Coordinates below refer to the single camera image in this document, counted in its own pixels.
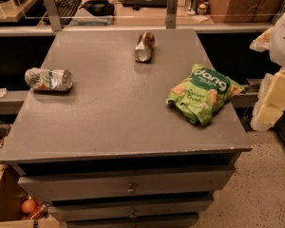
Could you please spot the brown soda can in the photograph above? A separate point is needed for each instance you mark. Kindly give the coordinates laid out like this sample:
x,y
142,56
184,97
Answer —
x,y
144,48

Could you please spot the black keyboard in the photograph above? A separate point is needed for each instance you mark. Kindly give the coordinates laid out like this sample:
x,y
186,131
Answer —
x,y
61,11

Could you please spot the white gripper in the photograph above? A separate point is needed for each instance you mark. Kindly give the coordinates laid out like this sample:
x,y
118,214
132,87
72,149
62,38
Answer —
x,y
283,38

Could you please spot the orange round fruit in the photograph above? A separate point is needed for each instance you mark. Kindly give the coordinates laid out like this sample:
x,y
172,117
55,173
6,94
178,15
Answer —
x,y
28,206

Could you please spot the black headphones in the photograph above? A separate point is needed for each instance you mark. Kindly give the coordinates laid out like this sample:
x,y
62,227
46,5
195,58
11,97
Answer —
x,y
99,7

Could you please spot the drawer knob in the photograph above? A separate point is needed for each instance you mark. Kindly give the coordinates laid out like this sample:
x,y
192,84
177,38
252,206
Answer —
x,y
133,215
131,190

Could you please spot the black laptop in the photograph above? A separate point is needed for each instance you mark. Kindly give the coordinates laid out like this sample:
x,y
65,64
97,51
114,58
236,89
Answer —
x,y
145,3

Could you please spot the orange bottle in box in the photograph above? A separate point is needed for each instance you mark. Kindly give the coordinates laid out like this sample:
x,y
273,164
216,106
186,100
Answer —
x,y
40,211

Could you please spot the cardboard box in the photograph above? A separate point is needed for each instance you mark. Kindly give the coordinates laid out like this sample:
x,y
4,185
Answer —
x,y
11,197

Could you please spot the top drawer knob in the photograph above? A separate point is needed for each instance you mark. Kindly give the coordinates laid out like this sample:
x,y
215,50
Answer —
x,y
131,190

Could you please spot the grey drawer cabinet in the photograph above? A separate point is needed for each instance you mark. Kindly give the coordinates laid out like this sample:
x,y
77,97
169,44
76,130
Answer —
x,y
80,149

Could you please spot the green dang chips bag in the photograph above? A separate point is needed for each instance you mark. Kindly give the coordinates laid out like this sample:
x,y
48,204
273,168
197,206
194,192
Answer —
x,y
202,93

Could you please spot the small jar on desk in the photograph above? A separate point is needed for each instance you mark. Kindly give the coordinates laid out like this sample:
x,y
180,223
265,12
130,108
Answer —
x,y
202,9

